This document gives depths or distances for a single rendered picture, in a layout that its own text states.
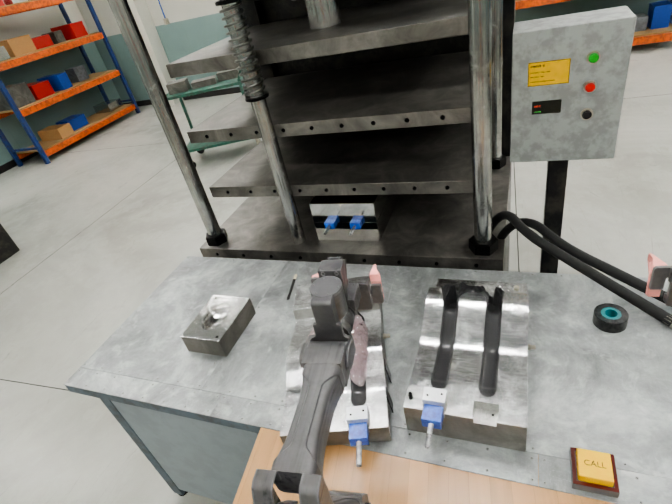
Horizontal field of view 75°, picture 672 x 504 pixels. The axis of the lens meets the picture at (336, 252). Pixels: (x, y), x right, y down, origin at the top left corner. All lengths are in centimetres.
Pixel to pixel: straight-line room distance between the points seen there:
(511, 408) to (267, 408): 62
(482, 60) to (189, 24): 779
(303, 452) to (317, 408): 7
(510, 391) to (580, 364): 26
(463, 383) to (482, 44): 88
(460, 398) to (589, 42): 102
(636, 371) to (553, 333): 20
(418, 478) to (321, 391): 46
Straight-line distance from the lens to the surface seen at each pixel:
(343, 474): 112
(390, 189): 165
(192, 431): 162
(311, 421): 67
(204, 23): 874
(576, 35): 150
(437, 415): 104
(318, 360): 73
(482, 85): 139
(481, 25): 135
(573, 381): 126
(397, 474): 110
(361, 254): 172
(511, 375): 114
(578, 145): 160
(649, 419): 123
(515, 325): 121
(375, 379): 117
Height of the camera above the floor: 176
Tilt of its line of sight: 34 degrees down
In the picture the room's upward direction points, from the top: 14 degrees counter-clockwise
